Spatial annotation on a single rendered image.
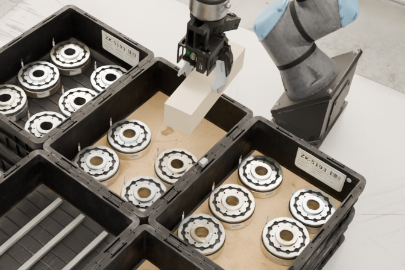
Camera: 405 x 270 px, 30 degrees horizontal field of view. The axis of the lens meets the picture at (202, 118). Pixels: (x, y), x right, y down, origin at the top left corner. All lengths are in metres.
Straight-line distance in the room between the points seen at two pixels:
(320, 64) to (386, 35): 1.64
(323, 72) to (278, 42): 0.14
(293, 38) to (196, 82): 0.40
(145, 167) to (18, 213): 0.30
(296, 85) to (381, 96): 0.36
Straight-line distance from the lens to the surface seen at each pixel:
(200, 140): 1.82
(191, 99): 1.52
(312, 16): 1.85
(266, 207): 1.71
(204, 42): 1.44
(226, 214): 1.65
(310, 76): 1.93
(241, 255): 1.63
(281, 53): 1.90
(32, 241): 1.65
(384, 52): 3.47
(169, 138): 1.81
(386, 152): 2.07
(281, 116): 1.99
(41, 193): 1.72
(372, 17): 3.64
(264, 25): 1.88
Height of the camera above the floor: 2.19
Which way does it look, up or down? 47 degrees down
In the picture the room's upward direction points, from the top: 6 degrees clockwise
